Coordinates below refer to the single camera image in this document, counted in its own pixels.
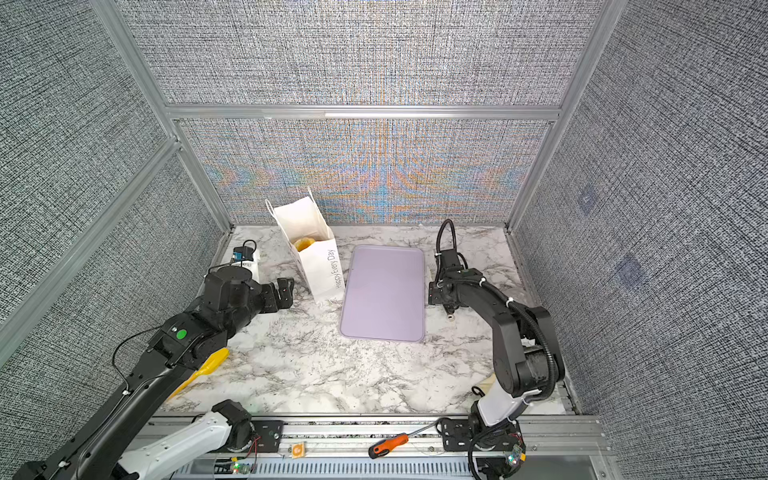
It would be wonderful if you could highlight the small striped bun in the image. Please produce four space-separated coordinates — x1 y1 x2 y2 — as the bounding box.
293 237 316 252

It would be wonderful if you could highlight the white paper gift bag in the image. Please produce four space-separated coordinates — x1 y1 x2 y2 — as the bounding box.
265 189 345 302

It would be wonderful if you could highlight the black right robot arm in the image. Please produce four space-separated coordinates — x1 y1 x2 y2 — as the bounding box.
428 219 565 445

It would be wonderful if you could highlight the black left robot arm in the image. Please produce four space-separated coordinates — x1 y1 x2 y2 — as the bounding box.
14 264 295 479

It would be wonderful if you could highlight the lavender plastic tray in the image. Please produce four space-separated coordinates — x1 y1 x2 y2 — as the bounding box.
340 245 427 342

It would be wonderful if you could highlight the yellow plastic scoop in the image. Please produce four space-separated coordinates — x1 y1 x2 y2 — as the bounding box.
170 348 230 398

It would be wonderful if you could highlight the yellow work glove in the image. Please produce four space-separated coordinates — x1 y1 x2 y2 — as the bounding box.
470 374 496 397

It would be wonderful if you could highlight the small orange tag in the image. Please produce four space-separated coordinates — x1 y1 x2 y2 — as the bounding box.
291 442 306 459

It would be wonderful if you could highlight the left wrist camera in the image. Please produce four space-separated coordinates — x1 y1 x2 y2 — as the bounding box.
232 239 260 282

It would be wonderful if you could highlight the aluminium front rail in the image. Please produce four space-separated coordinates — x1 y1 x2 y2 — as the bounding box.
128 414 621 479

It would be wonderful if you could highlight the orange handled screwdriver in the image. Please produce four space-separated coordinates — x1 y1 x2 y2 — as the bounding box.
368 422 436 460

